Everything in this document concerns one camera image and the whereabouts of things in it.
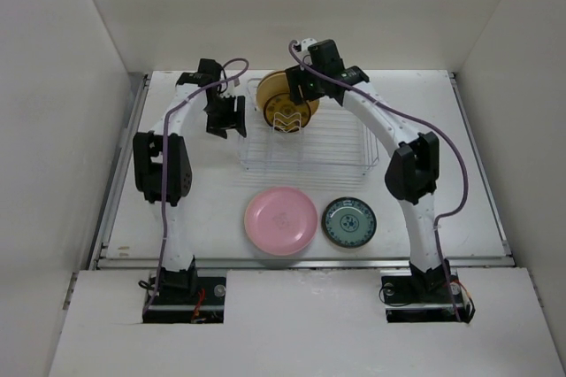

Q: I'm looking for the white wire dish rack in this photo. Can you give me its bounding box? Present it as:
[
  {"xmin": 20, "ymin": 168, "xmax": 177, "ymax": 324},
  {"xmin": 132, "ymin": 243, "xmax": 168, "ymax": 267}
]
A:
[{"xmin": 238, "ymin": 77, "xmax": 379, "ymax": 176}]

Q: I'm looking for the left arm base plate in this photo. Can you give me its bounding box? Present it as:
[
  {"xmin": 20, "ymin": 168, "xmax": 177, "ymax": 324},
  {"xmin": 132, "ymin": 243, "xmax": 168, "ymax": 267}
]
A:
[{"xmin": 141, "ymin": 271, "xmax": 226, "ymax": 324}]

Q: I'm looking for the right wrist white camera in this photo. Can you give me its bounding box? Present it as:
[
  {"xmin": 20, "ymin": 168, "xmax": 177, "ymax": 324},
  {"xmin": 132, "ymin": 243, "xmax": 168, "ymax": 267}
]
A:
[{"xmin": 293, "ymin": 38, "xmax": 317, "ymax": 54}]

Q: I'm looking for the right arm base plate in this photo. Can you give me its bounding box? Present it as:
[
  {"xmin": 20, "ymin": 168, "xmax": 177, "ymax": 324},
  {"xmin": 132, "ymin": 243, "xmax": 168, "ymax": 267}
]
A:
[{"xmin": 379, "ymin": 273, "xmax": 476, "ymax": 324}]

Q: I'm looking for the teal patterned ceramic plate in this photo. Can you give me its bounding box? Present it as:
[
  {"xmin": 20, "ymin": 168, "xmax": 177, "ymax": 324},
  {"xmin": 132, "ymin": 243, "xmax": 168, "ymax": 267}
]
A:
[{"xmin": 321, "ymin": 196, "xmax": 378, "ymax": 249}]

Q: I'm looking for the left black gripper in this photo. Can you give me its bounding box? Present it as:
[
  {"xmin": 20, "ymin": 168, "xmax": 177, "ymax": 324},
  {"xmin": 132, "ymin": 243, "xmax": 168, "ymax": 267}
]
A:
[{"xmin": 203, "ymin": 94, "xmax": 245, "ymax": 139}]

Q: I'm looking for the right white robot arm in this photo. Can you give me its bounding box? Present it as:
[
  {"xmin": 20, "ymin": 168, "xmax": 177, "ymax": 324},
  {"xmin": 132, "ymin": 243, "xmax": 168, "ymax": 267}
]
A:
[{"xmin": 286, "ymin": 39, "xmax": 447, "ymax": 301}]

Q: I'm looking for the pink plastic plate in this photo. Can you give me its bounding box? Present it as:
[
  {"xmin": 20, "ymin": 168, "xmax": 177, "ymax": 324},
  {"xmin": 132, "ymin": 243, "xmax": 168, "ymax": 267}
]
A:
[{"xmin": 243, "ymin": 187, "xmax": 318, "ymax": 257}]

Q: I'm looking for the white front board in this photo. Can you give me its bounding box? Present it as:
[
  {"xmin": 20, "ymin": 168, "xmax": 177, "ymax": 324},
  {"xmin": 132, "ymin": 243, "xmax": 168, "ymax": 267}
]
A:
[{"xmin": 50, "ymin": 268, "xmax": 564, "ymax": 376}]

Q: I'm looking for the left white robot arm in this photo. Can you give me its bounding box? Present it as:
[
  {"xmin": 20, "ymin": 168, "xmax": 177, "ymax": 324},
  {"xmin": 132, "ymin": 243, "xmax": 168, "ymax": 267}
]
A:
[{"xmin": 133, "ymin": 61, "xmax": 247, "ymax": 304}]

